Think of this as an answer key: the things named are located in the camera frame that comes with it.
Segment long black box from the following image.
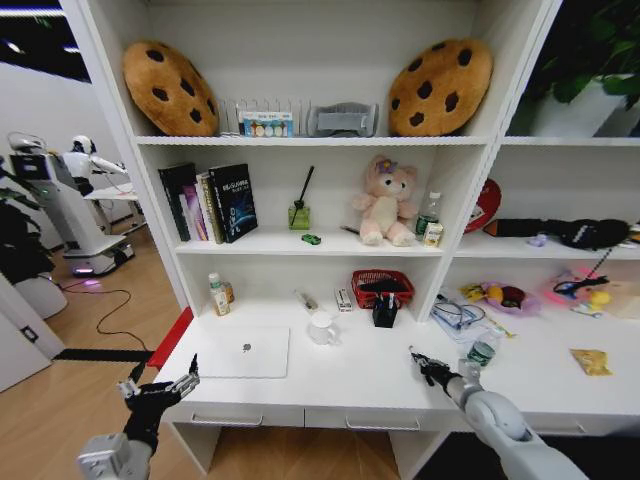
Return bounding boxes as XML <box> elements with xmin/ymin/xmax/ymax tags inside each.
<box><xmin>483</xmin><ymin>217</ymin><xmax>566</xmax><ymax>239</ymax></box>

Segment clear document folder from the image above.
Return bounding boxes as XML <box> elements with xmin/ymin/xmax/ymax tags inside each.
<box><xmin>430</xmin><ymin>294</ymin><xmax>494</xmax><ymax>344</ymax></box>

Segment large black blue-print book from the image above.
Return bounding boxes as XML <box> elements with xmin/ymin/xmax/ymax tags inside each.
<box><xmin>208</xmin><ymin>163</ymin><xmax>259</xmax><ymax>245</ymax></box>

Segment black lanyard cord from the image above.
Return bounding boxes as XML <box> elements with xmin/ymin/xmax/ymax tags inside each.
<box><xmin>436</xmin><ymin>294</ymin><xmax>487</xmax><ymax>332</ymax></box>

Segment white screen-head background robot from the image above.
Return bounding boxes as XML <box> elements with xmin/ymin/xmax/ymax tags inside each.
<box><xmin>0</xmin><ymin>131</ymin><xmax>67</xmax><ymax>211</ymax></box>

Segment purple fruit plate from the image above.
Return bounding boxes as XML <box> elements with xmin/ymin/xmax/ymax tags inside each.
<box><xmin>478</xmin><ymin>280</ymin><xmax>542</xmax><ymax>318</ymax></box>

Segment silver laptop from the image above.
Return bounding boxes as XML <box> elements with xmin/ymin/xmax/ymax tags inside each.
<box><xmin>196</xmin><ymin>325</ymin><xmax>292</xmax><ymax>380</ymax></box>

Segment green diffuser bottle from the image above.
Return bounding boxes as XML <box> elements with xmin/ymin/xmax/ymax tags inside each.
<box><xmin>287</xmin><ymin>199</ymin><xmax>313</xmax><ymax>232</ymax></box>

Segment olive spine book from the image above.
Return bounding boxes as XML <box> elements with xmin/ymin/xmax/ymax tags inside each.
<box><xmin>201</xmin><ymin>172</ymin><xmax>226</xmax><ymax>245</ymax></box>

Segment red plastic basket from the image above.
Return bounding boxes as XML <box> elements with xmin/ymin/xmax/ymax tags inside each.
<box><xmin>350</xmin><ymin>269</ymin><xmax>417</xmax><ymax>312</ymax></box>

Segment green potted plant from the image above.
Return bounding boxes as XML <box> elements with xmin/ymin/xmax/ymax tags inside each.
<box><xmin>518</xmin><ymin>0</ymin><xmax>640</xmax><ymax>112</ymax></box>

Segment black pen holder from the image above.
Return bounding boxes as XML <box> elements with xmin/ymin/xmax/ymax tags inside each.
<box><xmin>371</xmin><ymin>291</ymin><xmax>402</xmax><ymax>330</ymax></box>

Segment yellow snack packet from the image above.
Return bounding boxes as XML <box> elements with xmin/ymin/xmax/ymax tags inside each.
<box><xmin>570</xmin><ymin>347</ymin><xmax>614</xmax><ymax>378</ymax></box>

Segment black white dashed cord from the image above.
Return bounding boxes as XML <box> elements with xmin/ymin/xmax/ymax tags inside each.
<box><xmin>591</xmin><ymin>243</ymin><xmax>616</xmax><ymax>280</ymax></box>

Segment purple book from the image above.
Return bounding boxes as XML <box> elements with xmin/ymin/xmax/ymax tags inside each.
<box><xmin>178</xmin><ymin>184</ymin><xmax>209</xmax><ymax>242</ymax></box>

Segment white shelf desk unit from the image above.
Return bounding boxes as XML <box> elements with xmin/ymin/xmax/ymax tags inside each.
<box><xmin>59</xmin><ymin>0</ymin><xmax>640</xmax><ymax>480</ymax></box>

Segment dark leafy plant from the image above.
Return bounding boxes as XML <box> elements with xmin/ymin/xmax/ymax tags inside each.
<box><xmin>0</xmin><ymin>192</ymin><xmax>56</xmax><ymax>287</ymax></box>

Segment white planter box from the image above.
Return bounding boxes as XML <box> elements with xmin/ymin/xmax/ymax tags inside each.
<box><xmin>528</xmin><ymin>74</ymin><xmax>640</xmax><ymax>138</ymax></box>

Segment beige flat board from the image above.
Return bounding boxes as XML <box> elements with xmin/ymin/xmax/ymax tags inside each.
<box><xmin>606</xmin><ymin>279</ymin><xmax>640</xmax><ymax>321</ymax></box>

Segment colourful printed card box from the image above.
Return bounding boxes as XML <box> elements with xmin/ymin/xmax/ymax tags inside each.
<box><xmin>236</xmin><ymin>110</ymin><xmax>294</xmax><ymax>139</ymax></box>

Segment thin black leaning book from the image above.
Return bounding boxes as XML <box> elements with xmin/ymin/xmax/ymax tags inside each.
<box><xmin>158</xmin><ymin>163</ymin><xmax>199</xmax><ymax>243</ymax></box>

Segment white picket fence organizer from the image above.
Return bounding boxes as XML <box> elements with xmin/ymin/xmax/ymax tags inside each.
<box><xmin>218</xmin><ymin>96</ymin><xmax>312</xmax><ymax>138</ymax></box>

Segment red round disc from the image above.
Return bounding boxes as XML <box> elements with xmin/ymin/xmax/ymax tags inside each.
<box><xmin>464</xmin><ymin>178</ymin><xmax>503</xmax><ymax>236</ymax></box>

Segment red desk edge strip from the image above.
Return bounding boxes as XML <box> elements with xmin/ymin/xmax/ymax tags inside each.
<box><xmin>148</xmin><ymin>306</ymin><xmax>195</xmax><ymax>371</ymax></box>

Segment white desk drawer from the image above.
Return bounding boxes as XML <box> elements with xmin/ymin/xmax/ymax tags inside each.
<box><xmin>304</xmin><ymin>407</ymin><xmax>472</xmax><ymax>433</ymax></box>
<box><xmin>180</xmin><ymin>403</ymin><xmax>306</xmax><ymax>429</ymax></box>

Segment clear green-label water bottle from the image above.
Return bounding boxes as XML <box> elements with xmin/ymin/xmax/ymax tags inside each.
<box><xmin>415</xmin><ymin>191</ymin><xmax>444</xmax><ymax>241</ymax></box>

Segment green-cap drink bottle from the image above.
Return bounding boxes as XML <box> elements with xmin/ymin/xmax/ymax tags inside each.
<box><xmin>207</xmin><ymin>272</ymin><xmax>232</xmax><ymax>318</ymax></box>

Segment crushed clear plastic bottle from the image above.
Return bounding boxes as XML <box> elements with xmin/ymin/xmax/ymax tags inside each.
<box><xmin>466</xmin><ymin>329</ymin><xmax>502</xmax><ymax>369</ymax></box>

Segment white background table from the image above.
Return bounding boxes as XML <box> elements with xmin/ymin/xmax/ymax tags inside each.
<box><xmin>83</xmin><ymin>181</ymin><xmax>147</xmax><ymax>237</ymax></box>

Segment black diffuser reeds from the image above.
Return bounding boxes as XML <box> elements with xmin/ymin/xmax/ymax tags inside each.
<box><xmin>291</xmin><ymin>165</ymin><xmax>316</xmax><ymax>222</ymax></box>

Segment white book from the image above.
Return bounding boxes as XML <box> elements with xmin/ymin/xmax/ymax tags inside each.
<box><xmin>195</xmin><ymin>171</ymin><xmax>215</xmax><ymax>243</ymax></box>

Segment pink flat toy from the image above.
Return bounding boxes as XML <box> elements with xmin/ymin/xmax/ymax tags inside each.
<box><xmin>543</xmin><ymin>268</ymin><xmax>609</xmax><ymax>304</ymax></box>

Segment pink plush toy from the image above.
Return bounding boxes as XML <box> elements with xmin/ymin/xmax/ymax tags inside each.
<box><xmin>350</xmin><ymin>154</ymin><xmax>421</xmax><ymax>248</ymax></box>

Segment white mug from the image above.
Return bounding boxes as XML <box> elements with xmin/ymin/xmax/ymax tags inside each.
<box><xmin>306</xmin><ymin>310</ymin><xmax>343</xmax><ymax>348</ymax></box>

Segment brown cookie pillow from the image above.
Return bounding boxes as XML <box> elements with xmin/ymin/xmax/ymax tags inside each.
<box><xmin>122</xmin><ymin>40</ymin><xmax>221</xmax><ymax>138</ymax></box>
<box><xmin>388</xmin><ymin>38</ymin><xmax>495</xmax><ymax>138</ymax></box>

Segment black floor cable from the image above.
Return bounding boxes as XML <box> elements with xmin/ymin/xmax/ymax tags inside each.
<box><xmin>58</xmin><ymin>278</ymin><xmax>152</xmax><ymax>352</ymax></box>

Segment grey file holder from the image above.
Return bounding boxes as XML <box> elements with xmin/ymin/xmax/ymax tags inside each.
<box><xmin>305</xmin><ymin>101</ymin><xmax>381</xmax><ymax>139</ymax></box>

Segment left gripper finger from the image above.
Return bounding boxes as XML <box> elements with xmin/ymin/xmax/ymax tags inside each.
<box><xmin>171</xmin><ymin>352</ymin><xmax>202</xmax><ymax>398</ymax></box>
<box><xmin>116</xmin><ymin>360</ymin><xmax>151</xmax><ymax>399</ymax></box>

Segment small yellow drink carton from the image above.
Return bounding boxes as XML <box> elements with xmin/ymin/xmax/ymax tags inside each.
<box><xmin>423</xmin><ymin>221</ymin><xmax>445</xmax><ymax>249</ymax></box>

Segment white round plant pot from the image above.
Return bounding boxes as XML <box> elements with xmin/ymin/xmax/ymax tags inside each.
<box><xmin>13</xmin><ymin>272</ymin><xmax>69</xmax><ymax>322</ymax></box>

